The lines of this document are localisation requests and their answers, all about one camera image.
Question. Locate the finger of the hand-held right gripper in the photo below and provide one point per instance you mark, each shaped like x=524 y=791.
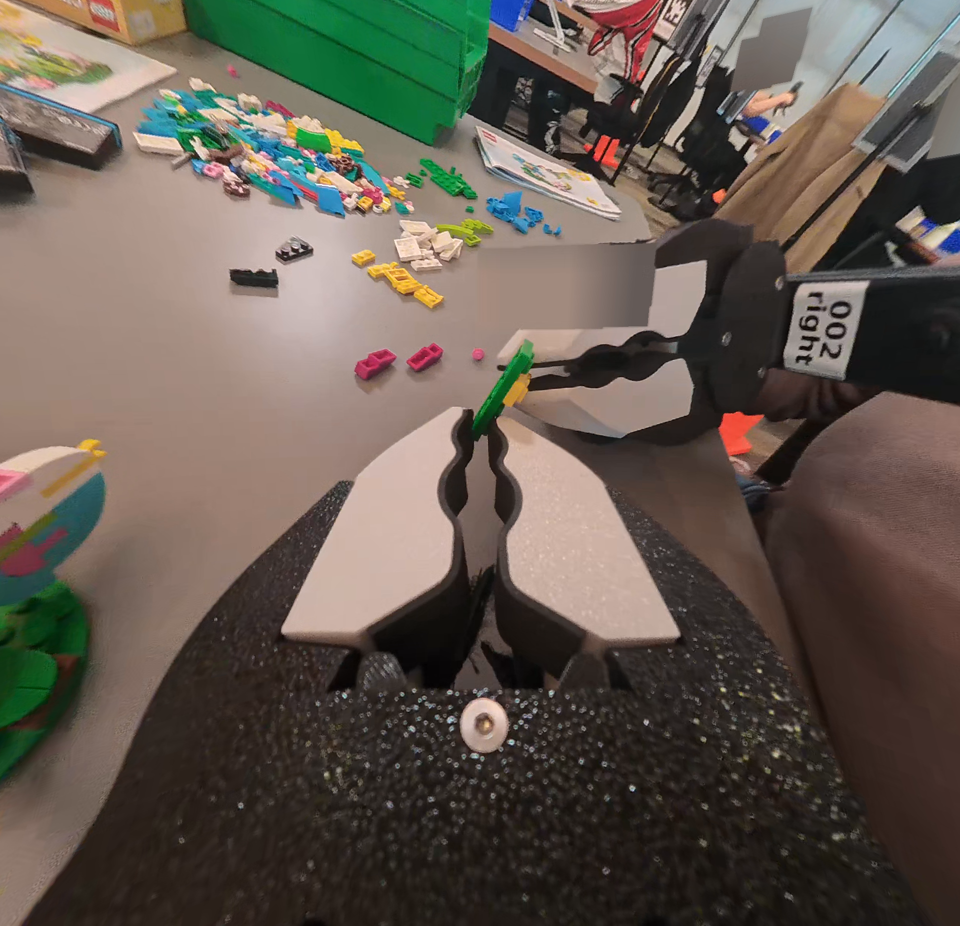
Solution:
x=679 y=300
x=622 y=409

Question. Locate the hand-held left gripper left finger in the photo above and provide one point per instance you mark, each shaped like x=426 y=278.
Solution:
x=382 y=544

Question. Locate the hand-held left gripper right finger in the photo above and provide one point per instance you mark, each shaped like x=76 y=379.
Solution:
x=585 y=551

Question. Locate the yellow lego clip plate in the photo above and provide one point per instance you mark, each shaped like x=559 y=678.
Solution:
x=517 y=390

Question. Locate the multicolour lego wing assembly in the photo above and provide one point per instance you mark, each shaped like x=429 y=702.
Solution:
x=493 y=403

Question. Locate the black lego wedge plate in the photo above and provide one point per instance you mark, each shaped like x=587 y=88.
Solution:
x=294 y=248
x=253 y=277

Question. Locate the lego flower model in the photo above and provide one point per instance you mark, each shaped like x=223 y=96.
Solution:
x=45 y=506

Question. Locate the person's right forearm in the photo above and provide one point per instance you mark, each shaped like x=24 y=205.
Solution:
x=802 y=400

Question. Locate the lego instruction booklet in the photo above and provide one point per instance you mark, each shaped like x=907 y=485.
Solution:
x=547 y=176

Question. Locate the cluster of blue lego pieces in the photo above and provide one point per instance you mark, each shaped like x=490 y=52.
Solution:
x=517 y=212

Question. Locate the lime lego piece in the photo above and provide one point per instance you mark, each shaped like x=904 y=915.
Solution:
x=465 y=230

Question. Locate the white lego plates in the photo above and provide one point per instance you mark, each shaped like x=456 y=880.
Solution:
x=420 y=248

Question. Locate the green lego plates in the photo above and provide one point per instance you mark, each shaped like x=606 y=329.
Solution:
x=448 y=179

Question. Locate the narrow yellow lego plate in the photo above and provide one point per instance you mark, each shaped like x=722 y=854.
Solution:
x=382 y=270

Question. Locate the small yellow lego plate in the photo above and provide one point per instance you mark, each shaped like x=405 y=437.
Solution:
x=363 y=258

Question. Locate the pile of mixed lego bricks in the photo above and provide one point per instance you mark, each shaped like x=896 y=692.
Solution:
x=262 y=154

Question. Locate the white lego picture sheet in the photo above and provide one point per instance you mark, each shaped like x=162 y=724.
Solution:
x=75 y=64

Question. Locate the beige coat on rack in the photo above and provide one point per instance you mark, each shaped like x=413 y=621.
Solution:
x=802 y=176

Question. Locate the person's jeans leg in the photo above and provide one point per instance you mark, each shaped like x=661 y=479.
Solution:
x=754 y=485

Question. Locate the black office chair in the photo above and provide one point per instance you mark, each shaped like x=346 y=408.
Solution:
x=675 y=116

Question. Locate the stack of green bins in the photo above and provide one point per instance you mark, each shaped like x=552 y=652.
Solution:
x=337 y=34

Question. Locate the black battery with blue edge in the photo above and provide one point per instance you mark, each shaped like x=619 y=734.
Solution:
x=60 y=128
x=13 y=161

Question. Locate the yellow lego bracket plate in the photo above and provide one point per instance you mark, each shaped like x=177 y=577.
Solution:
x=429 y=296

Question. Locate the yellow lego frame piece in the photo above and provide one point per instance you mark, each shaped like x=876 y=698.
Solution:
x=405 y=281

